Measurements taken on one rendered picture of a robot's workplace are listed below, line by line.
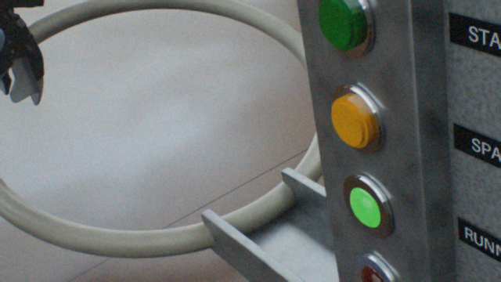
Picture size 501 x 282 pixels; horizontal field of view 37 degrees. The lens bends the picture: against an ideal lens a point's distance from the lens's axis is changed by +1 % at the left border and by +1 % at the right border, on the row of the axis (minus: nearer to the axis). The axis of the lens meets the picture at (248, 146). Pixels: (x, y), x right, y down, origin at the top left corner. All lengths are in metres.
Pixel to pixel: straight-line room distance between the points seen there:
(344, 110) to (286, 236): 0.49
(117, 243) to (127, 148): 2.57
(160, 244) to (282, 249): 0.13
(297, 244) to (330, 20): 0.51
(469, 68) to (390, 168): 0.07
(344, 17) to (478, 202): 0.10
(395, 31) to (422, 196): 0.08
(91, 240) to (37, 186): 2.49
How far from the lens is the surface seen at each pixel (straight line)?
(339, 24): 0.33
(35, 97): 1.13
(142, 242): 0.83
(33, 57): 1.07
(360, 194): 0.38
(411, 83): 0.32
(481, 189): 0.35
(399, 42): 0.32
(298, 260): 0.80
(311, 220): 0.85
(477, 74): 0.32
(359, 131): 0.35
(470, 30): 0.31
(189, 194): 2.95
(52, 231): 0.86
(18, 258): 2.93
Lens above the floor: 1.59
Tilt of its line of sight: 30 degrees down
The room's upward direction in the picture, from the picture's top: 12 degrees counter-clockwise
